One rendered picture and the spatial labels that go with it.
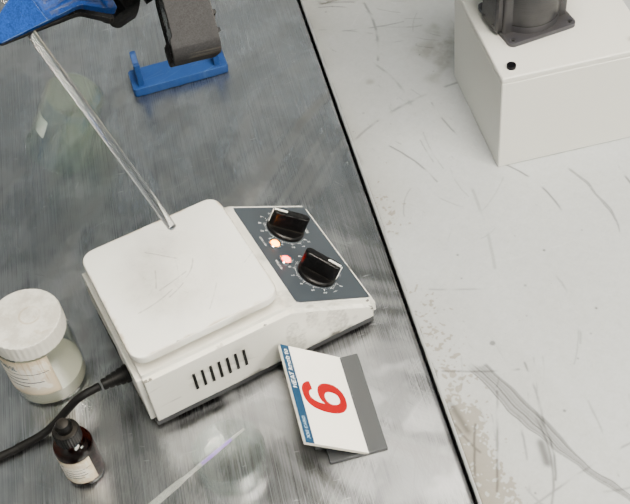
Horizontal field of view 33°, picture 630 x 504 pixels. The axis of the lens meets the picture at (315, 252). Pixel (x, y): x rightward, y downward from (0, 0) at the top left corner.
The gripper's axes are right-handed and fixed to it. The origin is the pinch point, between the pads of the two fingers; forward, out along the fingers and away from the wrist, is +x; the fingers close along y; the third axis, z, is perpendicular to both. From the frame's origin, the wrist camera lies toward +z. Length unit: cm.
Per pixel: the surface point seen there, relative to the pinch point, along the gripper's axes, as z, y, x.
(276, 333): 28.2, 10.4, -0.5
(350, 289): 29.6, 13.0, -7.5
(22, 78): -1.8, 48.3, 2.5
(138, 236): 16.4, 16.0, 3.4
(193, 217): 17.7, 15.9, -1.0
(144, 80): 5.9, 41.7, -7.1
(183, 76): 7.9, 40.6, -10.5
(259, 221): 21.4, 17.8, -5.4
